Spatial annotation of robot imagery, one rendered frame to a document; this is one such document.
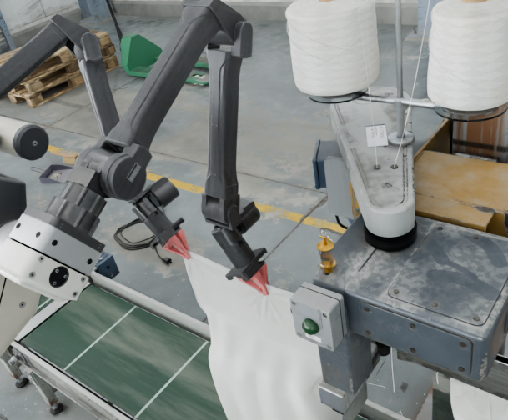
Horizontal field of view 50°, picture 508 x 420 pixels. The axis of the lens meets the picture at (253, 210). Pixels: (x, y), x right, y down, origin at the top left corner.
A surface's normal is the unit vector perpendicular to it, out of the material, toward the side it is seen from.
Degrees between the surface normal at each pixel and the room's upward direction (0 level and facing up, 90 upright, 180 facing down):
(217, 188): 71
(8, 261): 30
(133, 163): 91
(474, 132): 90
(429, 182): 0
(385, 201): 0
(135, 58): 75
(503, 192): 0
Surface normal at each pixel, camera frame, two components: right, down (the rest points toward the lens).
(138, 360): -0.17, -0.81
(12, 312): 0.79, 0.22
